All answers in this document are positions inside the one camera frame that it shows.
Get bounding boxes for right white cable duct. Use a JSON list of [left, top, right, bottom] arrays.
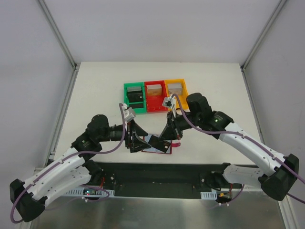
[[200, 190, 217, 200]]

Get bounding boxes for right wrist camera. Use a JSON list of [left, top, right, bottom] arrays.
[[162, 95, 176, 116]]

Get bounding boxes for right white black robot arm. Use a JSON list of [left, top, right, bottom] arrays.
[[160, 93, 305, 201]]

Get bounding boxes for wooden cards in red bin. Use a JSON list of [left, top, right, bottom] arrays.
[[146, 84, 162, 96]]

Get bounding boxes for left white cable duct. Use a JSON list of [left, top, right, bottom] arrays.
[[63, 187, 115, 198]]

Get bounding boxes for cards in yellow bin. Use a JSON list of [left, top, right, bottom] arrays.
[[167, 83, 183, 95]]

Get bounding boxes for aluminium frame rail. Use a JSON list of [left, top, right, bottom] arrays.
[[30, 152, 79, 191]]

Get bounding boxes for green plastic bin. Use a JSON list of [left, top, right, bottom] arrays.
[[123, 82, 147, 114]]

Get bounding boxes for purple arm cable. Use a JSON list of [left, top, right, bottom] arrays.
[[170, 93, 305, 203], [10, 103, 129, 224]]

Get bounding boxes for red leather card holder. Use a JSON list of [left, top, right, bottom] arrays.
[[142, 134, 181, 155]]

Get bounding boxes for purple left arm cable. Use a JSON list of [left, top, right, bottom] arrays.
[[10, 103, 129, 224]]

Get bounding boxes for red plastic bin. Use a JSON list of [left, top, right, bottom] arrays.
[[144, 80, 168, 113]]

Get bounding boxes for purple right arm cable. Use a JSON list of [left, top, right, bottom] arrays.
[[170, 93, 305, 203]]

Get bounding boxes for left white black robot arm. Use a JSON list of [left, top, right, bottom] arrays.
[[9, 114, 149, 224]]

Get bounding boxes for white cable duct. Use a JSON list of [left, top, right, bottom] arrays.
[[200, 190, 217, 200], [63, 187, 115, 198]]

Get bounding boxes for black cards in green bin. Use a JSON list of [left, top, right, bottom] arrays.
[[127, 86, 143, 103]]

